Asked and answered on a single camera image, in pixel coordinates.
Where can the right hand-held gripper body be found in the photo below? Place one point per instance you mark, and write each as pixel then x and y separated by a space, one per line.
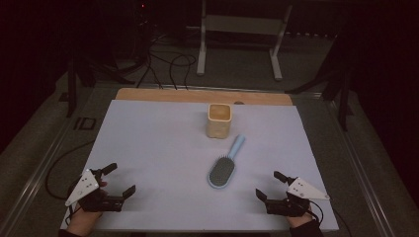
pixel 304 191

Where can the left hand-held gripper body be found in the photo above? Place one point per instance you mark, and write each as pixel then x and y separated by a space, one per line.
pixel 86 186

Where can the light blue hairbrush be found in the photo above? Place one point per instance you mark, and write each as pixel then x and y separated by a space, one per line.
pixel 222 169

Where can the beige square holder cup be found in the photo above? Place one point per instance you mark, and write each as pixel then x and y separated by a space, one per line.
pixel 219 126

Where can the person's right hand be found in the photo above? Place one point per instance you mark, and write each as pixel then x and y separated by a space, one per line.
pixel 298 220

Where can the person's left hand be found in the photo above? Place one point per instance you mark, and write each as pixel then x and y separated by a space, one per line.
pixel 84 221

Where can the pale lavender table mat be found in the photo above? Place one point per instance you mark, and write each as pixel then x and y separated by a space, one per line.
pixel 158 151

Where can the black tripod stand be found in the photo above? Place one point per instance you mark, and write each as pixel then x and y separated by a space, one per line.
pixel 344 98
pixel 71 89

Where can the white metal stand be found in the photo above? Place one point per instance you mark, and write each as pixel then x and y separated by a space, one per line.
pixel 242 24

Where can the metal floor rail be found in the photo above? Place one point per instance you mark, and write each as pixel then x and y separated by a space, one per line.
pixel 362 171
pixel 36 177

